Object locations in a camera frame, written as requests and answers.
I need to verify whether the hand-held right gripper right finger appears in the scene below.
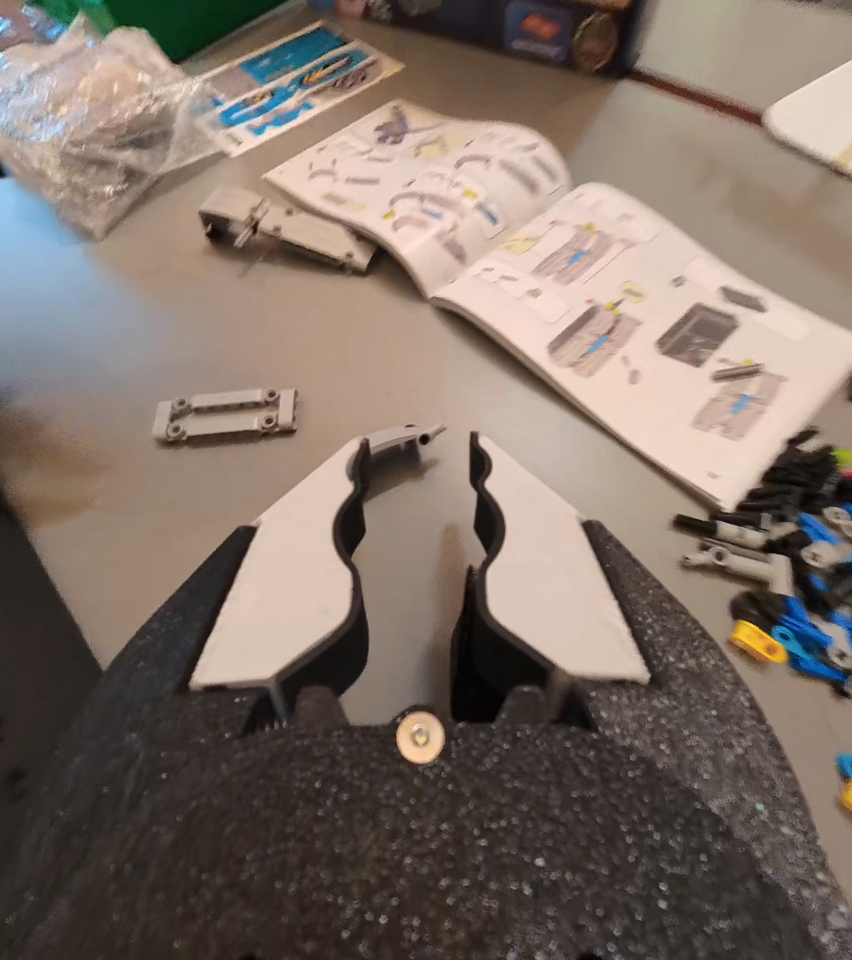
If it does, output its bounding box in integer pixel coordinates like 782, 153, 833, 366
450, 431, 652, 723

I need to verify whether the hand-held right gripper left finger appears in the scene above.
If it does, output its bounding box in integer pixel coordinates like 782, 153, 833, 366
189, 437, 375, 717

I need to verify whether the grey brick frame piece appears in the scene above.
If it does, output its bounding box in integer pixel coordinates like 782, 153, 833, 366
152, 386, 300, 446

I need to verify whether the grey desk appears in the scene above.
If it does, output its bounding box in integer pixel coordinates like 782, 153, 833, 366
0, 0, 852, 957

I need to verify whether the pile of small brick parts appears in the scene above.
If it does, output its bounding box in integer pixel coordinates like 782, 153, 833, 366
672, 371, 852, 879

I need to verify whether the open instruction booklet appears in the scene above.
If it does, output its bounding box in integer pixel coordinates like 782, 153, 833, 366
262, 99, 852, 513

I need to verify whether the grey brick panel assembly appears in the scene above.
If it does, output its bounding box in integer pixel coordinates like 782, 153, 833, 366
197, 186, 381, 277

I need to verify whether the crumpled clear plastic bag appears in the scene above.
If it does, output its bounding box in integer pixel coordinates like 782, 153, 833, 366
0, 0, 228, 241

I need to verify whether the blue sticker sheet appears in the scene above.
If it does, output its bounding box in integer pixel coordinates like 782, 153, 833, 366
189, 21, 406, 159

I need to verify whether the dark blue toy box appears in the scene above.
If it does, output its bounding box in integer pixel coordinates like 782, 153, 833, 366
306, 0, 652, 78

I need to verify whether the green plastic bin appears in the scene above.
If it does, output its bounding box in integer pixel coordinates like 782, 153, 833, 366
24, 0, 296, 65

